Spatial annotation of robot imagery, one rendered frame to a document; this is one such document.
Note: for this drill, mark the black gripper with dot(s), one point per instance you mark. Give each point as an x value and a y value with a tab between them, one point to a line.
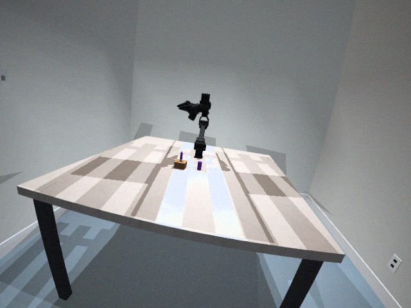
190	108

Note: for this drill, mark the tan wooden block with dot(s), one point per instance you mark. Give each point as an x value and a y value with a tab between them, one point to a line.
180	165

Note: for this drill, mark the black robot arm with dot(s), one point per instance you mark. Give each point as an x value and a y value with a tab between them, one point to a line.
200	145

